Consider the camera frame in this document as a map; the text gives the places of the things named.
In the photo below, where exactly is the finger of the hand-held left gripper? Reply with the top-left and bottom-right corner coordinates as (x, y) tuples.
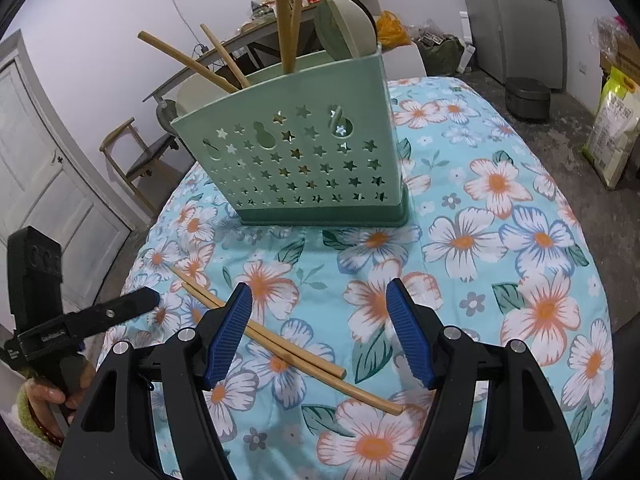
(74, 287), (162, 341)

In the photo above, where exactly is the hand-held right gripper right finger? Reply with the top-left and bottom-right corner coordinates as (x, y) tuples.
(385, 277), (583, 480)

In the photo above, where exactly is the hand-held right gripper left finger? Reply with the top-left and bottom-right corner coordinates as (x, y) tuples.
(59, 281), (254, 480)

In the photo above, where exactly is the green plastic utensil holder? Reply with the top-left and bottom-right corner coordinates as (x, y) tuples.
(170, 50), (412, 228)

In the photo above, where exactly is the white rice paddle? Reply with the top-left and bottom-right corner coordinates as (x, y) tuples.
(176, 77), (236, 107)

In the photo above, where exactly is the beige plastic ladle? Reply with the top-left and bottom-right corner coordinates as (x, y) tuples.
(313, 0), (377, 58)

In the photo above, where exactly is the person's left forearm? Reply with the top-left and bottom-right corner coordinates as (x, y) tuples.
(0, 385), (66, 466)

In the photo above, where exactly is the person's left hand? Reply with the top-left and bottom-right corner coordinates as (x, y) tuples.
(22, 362), (97, 411)

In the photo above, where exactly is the floral blue blanket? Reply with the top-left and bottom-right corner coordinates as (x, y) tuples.
(95, 76), (616, 480)

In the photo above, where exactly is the white panel door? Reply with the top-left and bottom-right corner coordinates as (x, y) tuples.
(0, 30), (136, 306)

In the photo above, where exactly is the wooden chair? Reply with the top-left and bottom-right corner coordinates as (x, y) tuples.
(100, 117), (183, 213)

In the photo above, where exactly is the dark grey rice cooker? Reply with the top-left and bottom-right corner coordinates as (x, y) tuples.
(505, 77), (551, 121)

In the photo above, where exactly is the white box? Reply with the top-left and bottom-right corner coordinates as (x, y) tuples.
(385, 42), (427, 80)

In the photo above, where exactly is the olive green bag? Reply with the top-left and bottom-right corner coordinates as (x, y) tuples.
(415, 30), (466, 77)

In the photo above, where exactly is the yellow green rice bag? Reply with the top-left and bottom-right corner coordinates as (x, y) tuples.
(581, 67), (640, 191)

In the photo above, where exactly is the yellow plastic bag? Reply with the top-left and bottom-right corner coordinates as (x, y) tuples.
(375, 10), (412, 51)

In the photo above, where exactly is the grey refrigerator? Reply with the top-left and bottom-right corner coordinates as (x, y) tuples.
(452, 0), (568, 92)

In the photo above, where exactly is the brown cardboard carton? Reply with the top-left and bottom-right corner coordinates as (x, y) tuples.
(600, 47), (640, 86)

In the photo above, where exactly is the crinkled plastic bag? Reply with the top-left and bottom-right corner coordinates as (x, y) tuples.
(589, 15), (640, 61)

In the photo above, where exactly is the red bead bracelet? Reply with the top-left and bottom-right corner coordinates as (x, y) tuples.
(27, 402), (66, 448)

